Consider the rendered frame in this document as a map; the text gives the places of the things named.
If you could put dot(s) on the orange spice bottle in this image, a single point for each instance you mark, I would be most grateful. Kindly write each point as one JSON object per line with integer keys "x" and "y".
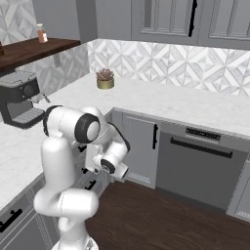
{"x": 42, "y": 34}

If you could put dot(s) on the succulent in yellow pot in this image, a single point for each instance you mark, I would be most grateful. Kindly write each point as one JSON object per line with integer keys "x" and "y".
{"x": 105, "y": 79}

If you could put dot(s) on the grey drawer front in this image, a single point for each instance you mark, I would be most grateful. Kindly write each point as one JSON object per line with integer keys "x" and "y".
{"x": 19, "y": 224}
{"x": 97, "y": 184}

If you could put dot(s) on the black coffee machine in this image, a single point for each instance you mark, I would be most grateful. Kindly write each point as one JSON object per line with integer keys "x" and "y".
{"x": 18, "y": 92}

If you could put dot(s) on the grey dishwasher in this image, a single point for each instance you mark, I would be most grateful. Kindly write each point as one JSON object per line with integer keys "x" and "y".
{"x": 198, "y": 172}

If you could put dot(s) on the grey wall cupboard door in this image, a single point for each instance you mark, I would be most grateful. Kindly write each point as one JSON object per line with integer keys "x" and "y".
{"x": 228, "y": 21}
{"x": 162, "y": 19}

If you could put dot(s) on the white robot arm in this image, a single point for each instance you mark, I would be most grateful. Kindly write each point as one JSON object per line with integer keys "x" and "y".
{"x": 58, "y": 156}

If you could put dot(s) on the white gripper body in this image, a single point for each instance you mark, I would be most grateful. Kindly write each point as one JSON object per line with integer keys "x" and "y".
{"x": 93, "y": 158}

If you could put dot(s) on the dark wooden shelf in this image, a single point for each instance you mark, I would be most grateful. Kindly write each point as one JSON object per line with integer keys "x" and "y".
{"x": 29, "y": 50}

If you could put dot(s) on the grey base cupboard door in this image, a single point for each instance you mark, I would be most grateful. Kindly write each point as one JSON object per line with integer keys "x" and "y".
{"x": 140, "y": 153}
{"x": 242, "y": 195}

